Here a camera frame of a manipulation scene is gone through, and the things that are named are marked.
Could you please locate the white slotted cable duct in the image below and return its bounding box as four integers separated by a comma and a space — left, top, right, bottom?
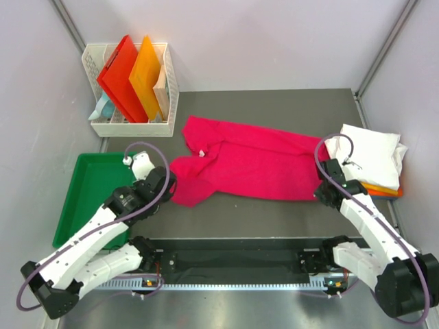
93, 276, 348, 291

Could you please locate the orange plastic board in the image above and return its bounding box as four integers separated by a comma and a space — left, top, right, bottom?
129, 36, 163, 123

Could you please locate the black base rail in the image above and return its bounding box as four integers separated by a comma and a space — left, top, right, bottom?
136, 238, 342, 284

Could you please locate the magenta t shirt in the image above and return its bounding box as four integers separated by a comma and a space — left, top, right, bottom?
171, 116, 329, 207

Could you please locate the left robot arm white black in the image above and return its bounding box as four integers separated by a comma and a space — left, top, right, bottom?
21, 167, 176, 319

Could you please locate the folded white t shirt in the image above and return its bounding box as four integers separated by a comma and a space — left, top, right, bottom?
324, 124, 408, 191

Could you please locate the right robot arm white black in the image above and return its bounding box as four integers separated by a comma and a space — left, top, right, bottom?
315, 159, 438, 318

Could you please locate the white plastic basket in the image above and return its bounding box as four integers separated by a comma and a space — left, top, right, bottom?
82, 42, 179, 138

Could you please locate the red plastic board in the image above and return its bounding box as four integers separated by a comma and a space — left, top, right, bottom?
97, 35, 148, 123

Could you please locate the green plastic tray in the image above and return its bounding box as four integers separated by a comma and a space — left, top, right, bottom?
52, 153, 134, 249

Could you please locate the wooden board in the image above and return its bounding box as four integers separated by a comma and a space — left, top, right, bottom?
153, 65, 170, 121

